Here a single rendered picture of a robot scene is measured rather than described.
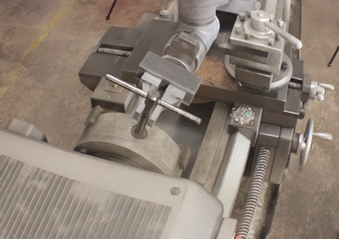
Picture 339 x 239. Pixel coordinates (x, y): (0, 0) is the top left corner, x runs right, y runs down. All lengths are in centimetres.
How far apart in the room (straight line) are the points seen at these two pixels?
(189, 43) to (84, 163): 36
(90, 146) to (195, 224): 37
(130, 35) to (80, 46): 150
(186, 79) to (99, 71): 70
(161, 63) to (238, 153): 51
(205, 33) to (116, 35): 77
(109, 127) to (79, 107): 181
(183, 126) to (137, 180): 92
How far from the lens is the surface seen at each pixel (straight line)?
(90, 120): 103
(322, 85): 169
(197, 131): 163
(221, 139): 146
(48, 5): 393
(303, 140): 165
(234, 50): 137
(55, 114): 281
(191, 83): 99
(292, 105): 154
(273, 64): 138
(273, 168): 167
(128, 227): 69
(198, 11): 105
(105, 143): 97
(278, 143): 156
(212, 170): 138
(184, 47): 99
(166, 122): 166
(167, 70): 100
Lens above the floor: 194
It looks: 45 degrees down
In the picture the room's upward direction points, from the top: 3 degrees counter-clockwise
